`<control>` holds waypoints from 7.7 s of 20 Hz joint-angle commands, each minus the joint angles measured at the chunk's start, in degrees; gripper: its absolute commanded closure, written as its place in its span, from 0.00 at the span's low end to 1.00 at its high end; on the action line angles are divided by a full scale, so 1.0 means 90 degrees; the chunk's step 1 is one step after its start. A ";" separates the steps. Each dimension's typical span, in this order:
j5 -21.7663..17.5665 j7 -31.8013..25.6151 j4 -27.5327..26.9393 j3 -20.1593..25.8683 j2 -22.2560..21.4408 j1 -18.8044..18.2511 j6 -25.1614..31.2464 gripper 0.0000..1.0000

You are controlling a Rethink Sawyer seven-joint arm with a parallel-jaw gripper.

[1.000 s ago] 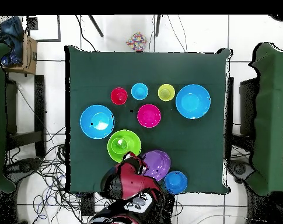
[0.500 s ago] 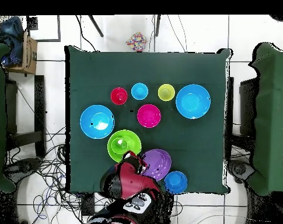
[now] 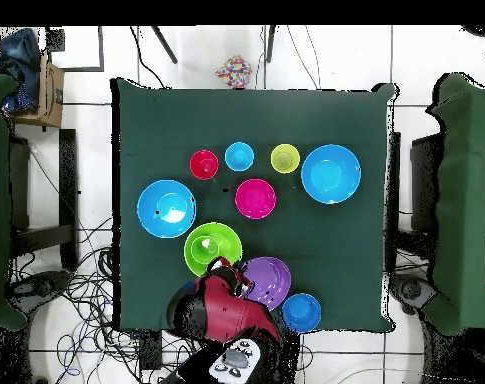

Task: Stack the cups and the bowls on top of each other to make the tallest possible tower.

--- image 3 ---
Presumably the purple bowl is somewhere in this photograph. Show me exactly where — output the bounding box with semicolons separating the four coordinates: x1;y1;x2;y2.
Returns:
239;256;293;312

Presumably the green bowl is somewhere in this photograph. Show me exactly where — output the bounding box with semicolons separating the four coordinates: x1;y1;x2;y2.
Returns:
183;222;244;279

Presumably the green cup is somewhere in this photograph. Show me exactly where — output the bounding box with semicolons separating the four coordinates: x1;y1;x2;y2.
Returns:
190;235;220;265

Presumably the small dark blue bowl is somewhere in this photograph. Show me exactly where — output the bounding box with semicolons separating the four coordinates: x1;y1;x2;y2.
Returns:
281;292;323;334

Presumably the large light blue bowl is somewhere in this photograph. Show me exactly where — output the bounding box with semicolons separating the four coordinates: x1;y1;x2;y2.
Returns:
136;179;198;240
300;144;362;205

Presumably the pink bowl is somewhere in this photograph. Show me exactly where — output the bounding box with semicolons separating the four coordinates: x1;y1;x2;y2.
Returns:
234;178;277;221

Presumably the red cup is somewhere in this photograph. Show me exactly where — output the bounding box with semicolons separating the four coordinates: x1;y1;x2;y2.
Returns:
188;149;220;181

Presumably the light blue cup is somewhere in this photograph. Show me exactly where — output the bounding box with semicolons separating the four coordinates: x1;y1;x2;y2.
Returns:
224;141;256;173

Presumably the yellow cup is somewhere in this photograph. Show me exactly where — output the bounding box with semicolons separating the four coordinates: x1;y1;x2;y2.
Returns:
270;143;301;175

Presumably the dark green tablecloth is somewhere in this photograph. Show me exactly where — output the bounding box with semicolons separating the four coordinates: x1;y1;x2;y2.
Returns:
111;77;399;333

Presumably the black stool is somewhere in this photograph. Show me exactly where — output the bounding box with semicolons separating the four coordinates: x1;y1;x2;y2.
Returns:
9;128;80;271
409;132;446;234

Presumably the colourful patterned box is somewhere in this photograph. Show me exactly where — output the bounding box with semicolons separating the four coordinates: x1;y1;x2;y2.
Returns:
215;54;254;90

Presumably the black tripod leg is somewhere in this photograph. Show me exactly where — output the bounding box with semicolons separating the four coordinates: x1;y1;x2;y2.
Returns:
265;25;277;64
150;25;179;65

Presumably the cardboard box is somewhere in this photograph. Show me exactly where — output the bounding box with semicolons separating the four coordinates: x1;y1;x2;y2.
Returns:
9;59;66;129

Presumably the blue denim cloth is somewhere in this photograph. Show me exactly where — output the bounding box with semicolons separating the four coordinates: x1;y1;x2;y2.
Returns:
0;27;42;115

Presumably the black cable tangle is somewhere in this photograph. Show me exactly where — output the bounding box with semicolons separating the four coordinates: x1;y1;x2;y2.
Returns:
9;215;195;384

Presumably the grey pedestal foot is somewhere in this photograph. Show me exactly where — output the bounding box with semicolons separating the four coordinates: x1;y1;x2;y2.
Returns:
389;273;436;314
7;270;72;307

